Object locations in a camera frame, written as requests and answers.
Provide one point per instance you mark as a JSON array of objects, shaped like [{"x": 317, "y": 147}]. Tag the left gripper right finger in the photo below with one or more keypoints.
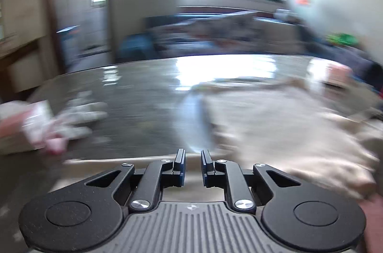
[{"x": 228, "y": 176}]

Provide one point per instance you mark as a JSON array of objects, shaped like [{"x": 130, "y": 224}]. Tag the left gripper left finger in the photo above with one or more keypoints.
[{"x": 158, "y": 175}]

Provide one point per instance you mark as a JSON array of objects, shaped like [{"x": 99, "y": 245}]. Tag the cream beige garment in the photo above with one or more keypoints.
[{"x": 282, "y": 124}]

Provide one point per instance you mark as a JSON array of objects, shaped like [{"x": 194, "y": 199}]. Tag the quilted grey star tablecloth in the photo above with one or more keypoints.
[{"x": 153, "y": 111}]

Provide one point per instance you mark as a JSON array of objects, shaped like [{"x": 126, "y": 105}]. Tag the white cotton glove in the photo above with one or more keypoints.
[{"x": 74, "y": 120}]

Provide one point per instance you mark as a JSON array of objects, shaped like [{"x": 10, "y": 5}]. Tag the white pink tissue pack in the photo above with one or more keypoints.
[{"x": 329, "y": 72}]

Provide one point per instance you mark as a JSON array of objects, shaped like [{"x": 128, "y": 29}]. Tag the pink tissue pack left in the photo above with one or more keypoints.
[{"x": 29, "y": 127}]

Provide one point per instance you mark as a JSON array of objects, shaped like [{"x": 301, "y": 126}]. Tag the blue sofa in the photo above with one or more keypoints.
[{"x": 244, "y": 32}]

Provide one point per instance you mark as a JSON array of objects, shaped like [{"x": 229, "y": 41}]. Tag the blue toy cabinet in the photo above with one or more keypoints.
[{"x": 69, "y": 41}]

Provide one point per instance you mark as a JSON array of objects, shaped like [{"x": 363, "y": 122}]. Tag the green plastic bowl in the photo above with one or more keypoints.
[{"x": 341, "y": 39}]

